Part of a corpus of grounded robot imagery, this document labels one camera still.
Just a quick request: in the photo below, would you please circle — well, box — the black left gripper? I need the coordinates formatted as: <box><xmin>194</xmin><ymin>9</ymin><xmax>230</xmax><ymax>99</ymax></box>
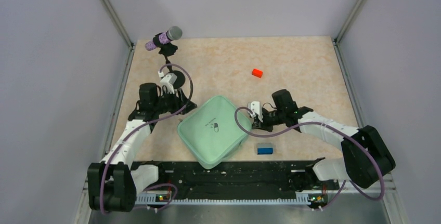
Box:
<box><xmin>153</xmin><ymin>87</ymin><xmax>197</xmax><ymax>115</ymax></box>

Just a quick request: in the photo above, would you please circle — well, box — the green plastic medicine box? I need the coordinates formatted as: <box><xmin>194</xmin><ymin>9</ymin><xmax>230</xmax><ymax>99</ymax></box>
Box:
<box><xmin>177</xmin><ymin>96</ymin><xmax>252</xmax><ymax>169</ymax></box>

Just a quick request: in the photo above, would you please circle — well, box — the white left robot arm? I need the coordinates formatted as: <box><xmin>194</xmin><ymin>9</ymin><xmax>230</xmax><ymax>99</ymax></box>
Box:
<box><xmin>87</xmin><ymin>83</ymin><xmax>197</xmax><ymax>213</ymax></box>

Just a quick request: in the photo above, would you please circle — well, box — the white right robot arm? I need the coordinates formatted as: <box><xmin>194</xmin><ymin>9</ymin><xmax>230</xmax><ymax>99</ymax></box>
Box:
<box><xmin>248</xmin><ymin>89</ymin><xmax>396</xmax><ymax>189</ymax></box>

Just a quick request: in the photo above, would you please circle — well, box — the blue grey small box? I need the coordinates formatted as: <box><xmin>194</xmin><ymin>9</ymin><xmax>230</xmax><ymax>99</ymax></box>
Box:
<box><xmin>256</xmin><ymin>143</ymin><xmax>274</xmax><ymax>155</ymax></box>

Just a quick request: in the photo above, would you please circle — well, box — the orange block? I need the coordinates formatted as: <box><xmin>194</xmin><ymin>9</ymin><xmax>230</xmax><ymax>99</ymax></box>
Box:
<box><xmin>251</xmin><ymin>69</ymin><xmax>263</xmax><ymax>78</ymax></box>

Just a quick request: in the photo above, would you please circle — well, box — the black microphone stand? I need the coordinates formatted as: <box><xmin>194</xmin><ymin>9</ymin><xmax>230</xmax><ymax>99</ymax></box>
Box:
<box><xmin>153</xmin><ymin>33</ymin><xmax>187</xmax><ymax>89</ymax></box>

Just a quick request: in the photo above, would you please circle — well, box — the purple grey microphone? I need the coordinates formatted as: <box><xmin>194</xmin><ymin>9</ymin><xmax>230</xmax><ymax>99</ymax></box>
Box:
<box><xmin>145</xmin><ymin>26</ymin><xmax>183</xmax><ymax>51</ymax></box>

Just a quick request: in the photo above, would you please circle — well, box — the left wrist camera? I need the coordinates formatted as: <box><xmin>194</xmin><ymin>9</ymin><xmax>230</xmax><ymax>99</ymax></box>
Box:
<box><xmin>158</xmin><ymin>72</ymin><xmax>177</xmax><ymax>94</ymax></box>

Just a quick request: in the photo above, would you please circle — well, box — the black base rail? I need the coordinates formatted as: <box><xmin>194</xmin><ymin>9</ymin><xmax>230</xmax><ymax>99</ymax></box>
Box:
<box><xmin>149</xmin><ymin>161</ymin><xmax>340</xmax><ymax>204</ymax></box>

